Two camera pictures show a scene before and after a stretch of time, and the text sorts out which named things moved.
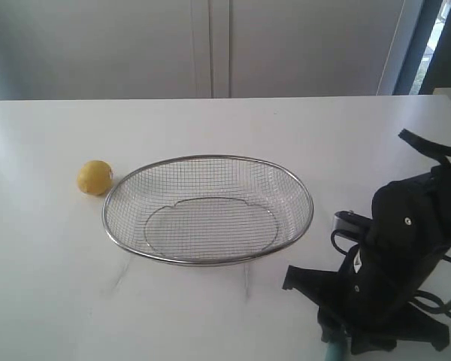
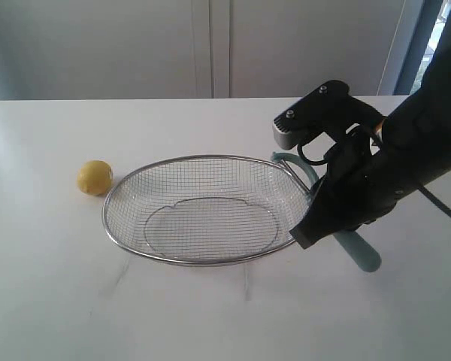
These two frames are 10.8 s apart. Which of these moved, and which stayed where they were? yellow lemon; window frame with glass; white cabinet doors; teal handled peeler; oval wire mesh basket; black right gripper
Moved: teal handled peeler; black right gripper
Stayed: oval wire mesh basket; window frame with glass; yellow lemon; white cabinet doors
